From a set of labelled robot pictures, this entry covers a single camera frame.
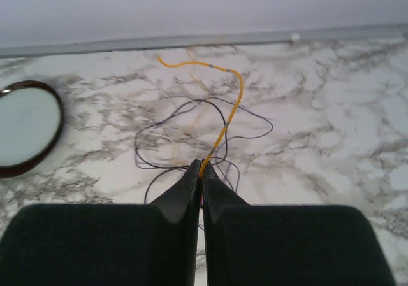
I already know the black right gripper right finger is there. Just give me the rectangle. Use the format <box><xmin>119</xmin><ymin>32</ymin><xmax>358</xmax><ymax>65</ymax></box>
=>
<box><xmin>201</xmin><ymin>164</ymin><xmax>395</xmax><ymax>285</ymax></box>

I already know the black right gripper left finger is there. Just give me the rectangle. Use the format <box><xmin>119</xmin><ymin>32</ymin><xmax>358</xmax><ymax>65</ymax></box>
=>
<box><xmin>1</xmin><ymin>160</ymin><xmax>200</xmax><ymax>285</ymax></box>

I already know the black wire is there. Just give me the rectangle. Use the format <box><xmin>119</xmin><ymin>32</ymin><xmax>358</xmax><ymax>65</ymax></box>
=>
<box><xmin>145</xmin><ymin>99</ymin><xmax>229</xmax><ymax>206</ymax></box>

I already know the yellow wire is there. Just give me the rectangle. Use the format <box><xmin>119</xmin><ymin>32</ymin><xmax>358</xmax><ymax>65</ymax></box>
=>
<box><xmin>157</xmin><ymin>55</ymin><xmax>244</xmax><ymax>179</ymax></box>

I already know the round brown-rimmed white dish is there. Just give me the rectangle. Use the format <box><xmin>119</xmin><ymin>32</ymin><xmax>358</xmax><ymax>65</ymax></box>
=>
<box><xmin>1</xmin><ymin>80</ymin><xmax>64</xmax><ymax>178</ymax></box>

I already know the purple wire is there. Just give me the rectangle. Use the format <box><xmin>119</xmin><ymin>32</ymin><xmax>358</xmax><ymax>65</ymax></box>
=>
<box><xmin>133</xmin><ymin>103</ymin><xmax>274</xmax><ymax>193</ymax></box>

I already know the white wire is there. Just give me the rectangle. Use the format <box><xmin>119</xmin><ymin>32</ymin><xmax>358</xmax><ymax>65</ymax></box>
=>
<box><xmin>145</xmin><ymin>91</ymin><xmax>179</xmax><ymax>142</ymax></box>

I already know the aluminium back frame rail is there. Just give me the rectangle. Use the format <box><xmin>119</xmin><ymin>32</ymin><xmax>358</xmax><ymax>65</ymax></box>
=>
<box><xmin>1</xmin><ymin>23</ymin><xmax>407</xmax><ymax>59</ymax></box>

